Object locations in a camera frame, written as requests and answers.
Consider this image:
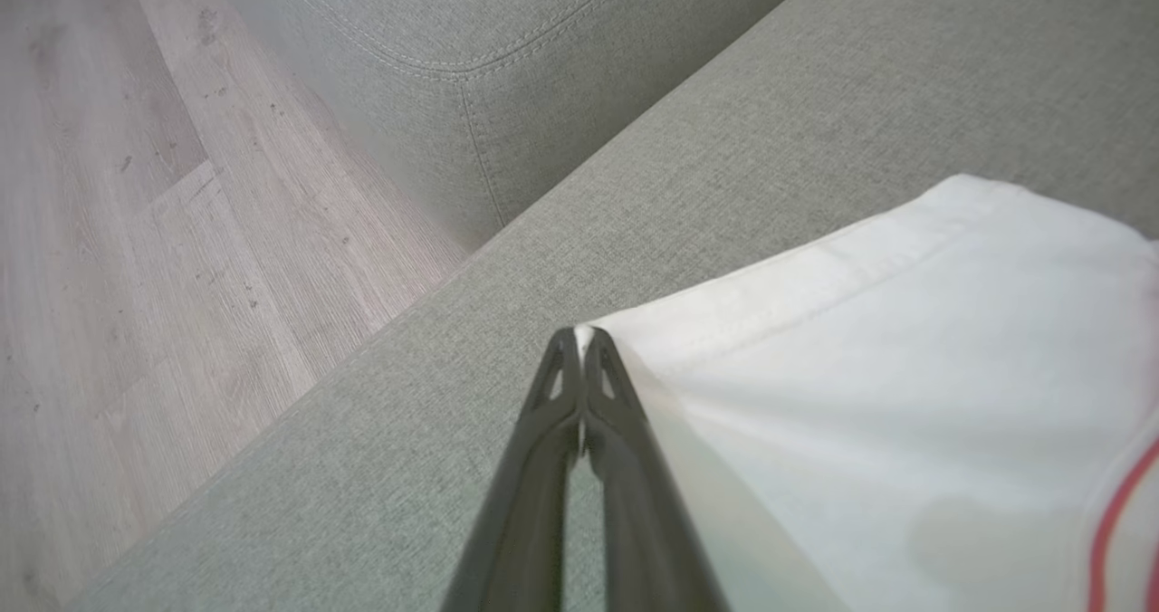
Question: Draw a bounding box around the red and white shirt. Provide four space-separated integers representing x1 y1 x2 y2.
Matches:
573 174 1159 612

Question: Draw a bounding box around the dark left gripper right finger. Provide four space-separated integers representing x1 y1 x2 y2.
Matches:
579 327 731 612

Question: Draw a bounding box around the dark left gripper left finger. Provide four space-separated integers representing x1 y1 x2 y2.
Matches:
441 327 586 612

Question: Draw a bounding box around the grey stitched sofa cushion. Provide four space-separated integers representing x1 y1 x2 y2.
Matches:
201 0 834 253

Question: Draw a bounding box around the grey fabric sofa seat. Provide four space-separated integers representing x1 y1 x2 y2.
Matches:
62 0 1159 612

